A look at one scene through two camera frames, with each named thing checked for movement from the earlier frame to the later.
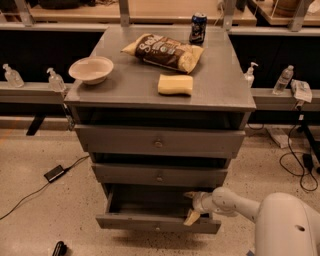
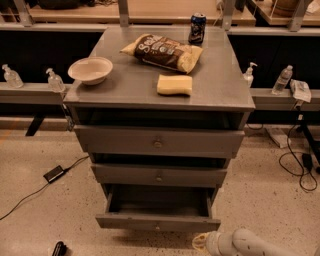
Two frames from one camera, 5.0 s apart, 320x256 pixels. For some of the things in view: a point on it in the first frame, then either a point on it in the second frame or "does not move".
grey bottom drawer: [152, 207] does not move
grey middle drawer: [159, 175] does not move
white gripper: [199, 204] to [211, 242]
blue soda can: [198, 30] does not move
